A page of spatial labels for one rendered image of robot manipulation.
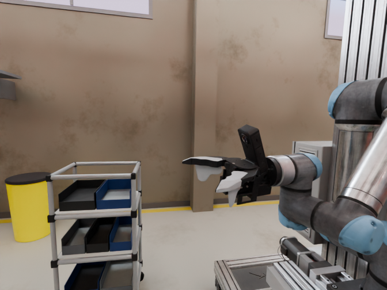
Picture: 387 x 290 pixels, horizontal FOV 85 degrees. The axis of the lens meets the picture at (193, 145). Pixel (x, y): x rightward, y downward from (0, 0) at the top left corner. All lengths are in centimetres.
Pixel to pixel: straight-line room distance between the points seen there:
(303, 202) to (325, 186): 56
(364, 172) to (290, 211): 18
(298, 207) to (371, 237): 15
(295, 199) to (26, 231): 276
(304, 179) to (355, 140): 26
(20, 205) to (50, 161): 76
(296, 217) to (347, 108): 37
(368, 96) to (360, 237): 40
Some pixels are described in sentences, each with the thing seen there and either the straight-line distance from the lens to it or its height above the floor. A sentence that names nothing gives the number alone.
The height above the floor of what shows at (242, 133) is 131.
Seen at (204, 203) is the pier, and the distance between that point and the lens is 319.
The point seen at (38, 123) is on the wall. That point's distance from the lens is 340.
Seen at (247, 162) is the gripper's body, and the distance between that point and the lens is 49.
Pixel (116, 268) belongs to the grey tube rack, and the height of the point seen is 19.
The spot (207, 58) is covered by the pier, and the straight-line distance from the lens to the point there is 305.
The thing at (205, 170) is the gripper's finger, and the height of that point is 122.
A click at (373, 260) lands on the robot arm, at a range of 84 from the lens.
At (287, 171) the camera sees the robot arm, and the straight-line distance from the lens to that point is 53.
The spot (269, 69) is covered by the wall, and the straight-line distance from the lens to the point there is 368.
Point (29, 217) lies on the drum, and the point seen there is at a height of 28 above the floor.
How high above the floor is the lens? 134
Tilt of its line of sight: 7 degrees down
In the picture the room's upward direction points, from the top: 1 degrees clockwise
